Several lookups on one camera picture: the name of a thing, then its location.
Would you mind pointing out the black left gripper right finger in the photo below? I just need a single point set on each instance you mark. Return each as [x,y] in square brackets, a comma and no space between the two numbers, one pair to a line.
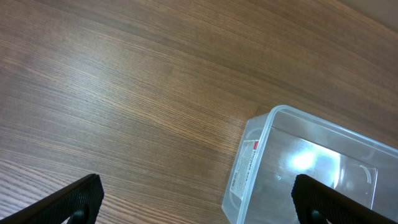
[316,203]

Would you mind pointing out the clear plastic container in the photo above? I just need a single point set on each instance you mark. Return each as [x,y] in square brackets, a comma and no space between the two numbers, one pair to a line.
[279,145]

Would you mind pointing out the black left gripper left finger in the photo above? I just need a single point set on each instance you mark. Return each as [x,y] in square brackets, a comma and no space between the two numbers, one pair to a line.
[78,202]

